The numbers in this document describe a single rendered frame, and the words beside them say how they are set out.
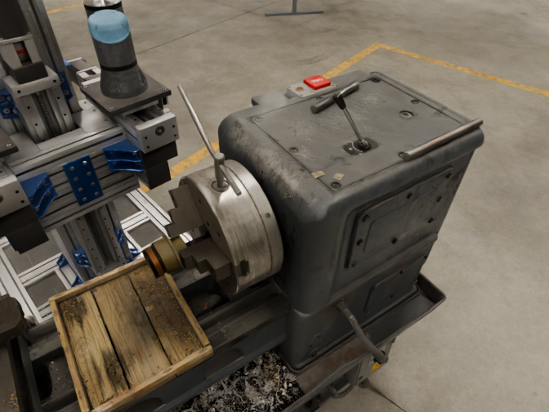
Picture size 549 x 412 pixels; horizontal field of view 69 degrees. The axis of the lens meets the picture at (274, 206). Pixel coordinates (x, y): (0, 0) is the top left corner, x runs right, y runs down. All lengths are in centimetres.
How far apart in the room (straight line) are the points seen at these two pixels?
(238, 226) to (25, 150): 82
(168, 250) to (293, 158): 36
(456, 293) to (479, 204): 81
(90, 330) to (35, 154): 59
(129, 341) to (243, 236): 42
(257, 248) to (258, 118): 37
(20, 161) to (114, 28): 49
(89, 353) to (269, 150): 65
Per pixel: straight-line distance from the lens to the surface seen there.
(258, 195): 89
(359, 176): 91
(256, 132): 102
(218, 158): 83
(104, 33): 138
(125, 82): 142
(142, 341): 109
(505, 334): 239
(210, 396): 134
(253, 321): 110
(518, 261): 275
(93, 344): 113
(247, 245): 87
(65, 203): 152
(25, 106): 146
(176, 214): 96
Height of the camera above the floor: 181
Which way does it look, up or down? 43 degrees down
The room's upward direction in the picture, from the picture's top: 1 degrees clockwise
